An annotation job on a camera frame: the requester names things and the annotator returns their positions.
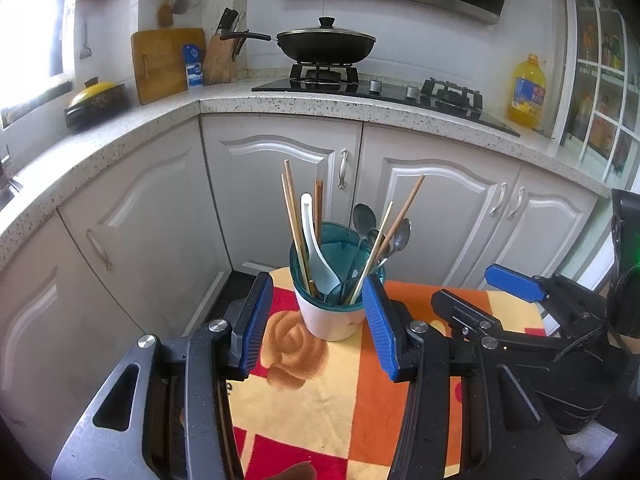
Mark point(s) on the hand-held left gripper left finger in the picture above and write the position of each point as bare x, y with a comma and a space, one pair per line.
252, 325

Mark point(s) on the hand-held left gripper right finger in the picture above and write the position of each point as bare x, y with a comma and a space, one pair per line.
380, 330

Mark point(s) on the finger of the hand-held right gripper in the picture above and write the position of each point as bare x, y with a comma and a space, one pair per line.
460, 310
512, 282

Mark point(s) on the white utensil holder teal rim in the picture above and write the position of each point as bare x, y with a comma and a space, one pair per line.
330, 325

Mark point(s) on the light bamboo chopstick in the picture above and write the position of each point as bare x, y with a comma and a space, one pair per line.
377, 240

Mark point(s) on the white ceramic spoon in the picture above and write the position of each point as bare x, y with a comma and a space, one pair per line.
315, 255

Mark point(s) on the small steel spoon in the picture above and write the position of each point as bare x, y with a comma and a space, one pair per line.
373, 236

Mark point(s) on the steel soup spoon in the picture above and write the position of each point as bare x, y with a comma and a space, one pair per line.
365, 220

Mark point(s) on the grey cabinet door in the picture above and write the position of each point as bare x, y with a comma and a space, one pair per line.
260, 210
440, 230
555, 230
30, 340
160, 200

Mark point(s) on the flower printed fleece blanket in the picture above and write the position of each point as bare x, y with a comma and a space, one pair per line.
325, 410

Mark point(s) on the yellow cooking oil bottle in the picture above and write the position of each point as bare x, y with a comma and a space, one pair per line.
527, 95

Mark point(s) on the black glass gas stove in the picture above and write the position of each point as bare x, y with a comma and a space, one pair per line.
390, 97

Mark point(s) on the white framed glass cabinet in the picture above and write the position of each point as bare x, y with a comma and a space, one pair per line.
600, 75

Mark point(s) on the blue white carton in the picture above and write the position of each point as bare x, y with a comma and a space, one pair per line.
194, 67

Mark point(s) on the wooden knife block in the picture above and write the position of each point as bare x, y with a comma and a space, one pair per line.
220, 60

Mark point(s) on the wooden cutting board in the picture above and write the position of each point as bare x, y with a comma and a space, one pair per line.
160, 70

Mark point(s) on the black clay pot yellow lid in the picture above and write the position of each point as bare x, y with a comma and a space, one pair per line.
95, 102

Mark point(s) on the black wok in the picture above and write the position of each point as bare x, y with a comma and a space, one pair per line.
325, 50

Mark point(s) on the glass wok lid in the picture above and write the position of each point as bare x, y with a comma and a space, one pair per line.
327, 32

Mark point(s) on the hanging steel peeler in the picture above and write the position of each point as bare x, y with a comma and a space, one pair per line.
86, 47

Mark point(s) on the kitchen window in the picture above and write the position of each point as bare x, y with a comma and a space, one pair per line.
30, 35

